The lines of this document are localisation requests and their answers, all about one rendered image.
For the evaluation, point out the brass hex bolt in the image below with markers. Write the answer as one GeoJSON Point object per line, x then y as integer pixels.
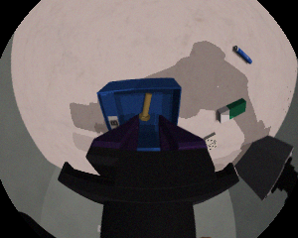
{"type": "Point", "coordinates": [144, 116]}

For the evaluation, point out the dark blue rack of bins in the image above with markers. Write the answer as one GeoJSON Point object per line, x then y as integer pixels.
{"type": "Point", "coordinates": [165, 100]}

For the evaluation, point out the dark blue cylinder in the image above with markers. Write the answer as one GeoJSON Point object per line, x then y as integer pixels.
{"type": "Point", "coordinates": [242, 54]}

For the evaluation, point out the white domino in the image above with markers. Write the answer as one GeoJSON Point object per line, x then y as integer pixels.
{"type": "Point", "coordinates": [211, 141]}

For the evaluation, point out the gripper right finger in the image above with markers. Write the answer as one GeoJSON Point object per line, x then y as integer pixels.
{"type": "Point", "coordinates": [173, 138]}

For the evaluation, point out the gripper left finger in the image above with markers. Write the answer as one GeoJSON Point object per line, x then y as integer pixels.
{"type": "Point", "coordinates": [119, 137]}

